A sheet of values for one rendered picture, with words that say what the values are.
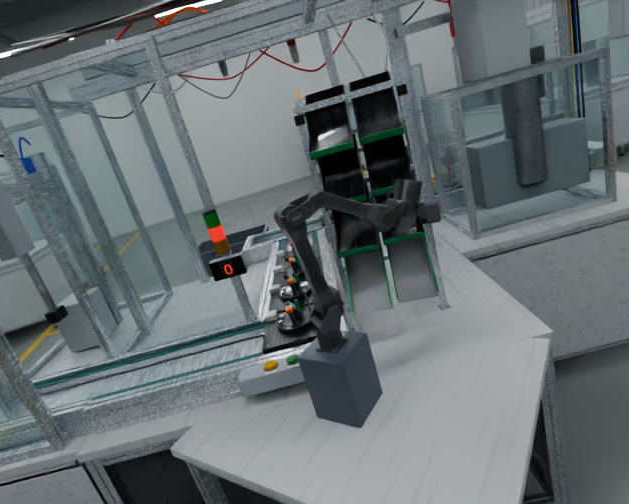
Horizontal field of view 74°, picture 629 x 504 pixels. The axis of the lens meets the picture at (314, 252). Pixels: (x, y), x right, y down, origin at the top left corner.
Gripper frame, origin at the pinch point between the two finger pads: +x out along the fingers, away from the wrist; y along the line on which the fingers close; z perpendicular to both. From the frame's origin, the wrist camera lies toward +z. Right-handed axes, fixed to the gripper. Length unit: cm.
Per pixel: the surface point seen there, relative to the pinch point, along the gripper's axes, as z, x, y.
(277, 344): -34, -3, 48
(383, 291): -23.4, 8.2, 11.9
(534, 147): 17, 83, -56
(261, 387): -42, -17, 50
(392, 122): 28.3, 3.5, -0.3
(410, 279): -21.4, 11.9, 2.9
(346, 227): -0.6, 12.0, 20.9
